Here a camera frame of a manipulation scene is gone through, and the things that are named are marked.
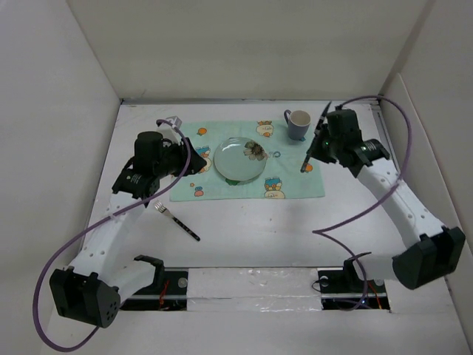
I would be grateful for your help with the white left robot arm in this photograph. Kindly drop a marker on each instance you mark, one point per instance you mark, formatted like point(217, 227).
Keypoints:
point(92, 288)

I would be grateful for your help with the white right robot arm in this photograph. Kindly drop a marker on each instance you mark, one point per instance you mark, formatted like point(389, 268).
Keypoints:
point(432, 250)

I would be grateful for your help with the green cartoon cloth placemat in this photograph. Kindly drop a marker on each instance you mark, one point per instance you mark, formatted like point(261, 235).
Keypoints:
point(280, 179)

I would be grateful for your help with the green floral ceramic plate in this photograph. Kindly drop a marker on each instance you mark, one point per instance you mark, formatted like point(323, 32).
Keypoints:
point(240, 159)

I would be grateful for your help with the fork with black handle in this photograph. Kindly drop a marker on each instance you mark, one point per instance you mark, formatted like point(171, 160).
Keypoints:
point(163, 210)

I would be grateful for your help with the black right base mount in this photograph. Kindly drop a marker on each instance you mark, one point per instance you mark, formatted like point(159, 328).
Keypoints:
point(339, 293)

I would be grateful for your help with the blue-grey ceramic mug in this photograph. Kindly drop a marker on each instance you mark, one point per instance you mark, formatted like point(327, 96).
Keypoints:
point(298, 123)

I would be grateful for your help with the knife with patterned handle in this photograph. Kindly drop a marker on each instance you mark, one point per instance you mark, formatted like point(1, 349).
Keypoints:
point(312, 148)

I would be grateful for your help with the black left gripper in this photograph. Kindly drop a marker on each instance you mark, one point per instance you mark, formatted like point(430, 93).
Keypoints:
point(180, 149)

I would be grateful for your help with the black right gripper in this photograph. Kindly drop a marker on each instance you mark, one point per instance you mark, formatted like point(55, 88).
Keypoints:
point(317, 151)

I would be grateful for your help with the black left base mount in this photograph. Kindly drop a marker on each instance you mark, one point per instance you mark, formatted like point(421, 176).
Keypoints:
point(170, 295)

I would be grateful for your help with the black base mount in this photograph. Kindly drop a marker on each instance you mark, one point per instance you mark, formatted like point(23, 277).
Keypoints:
point(170, 295)
point(339, 293)

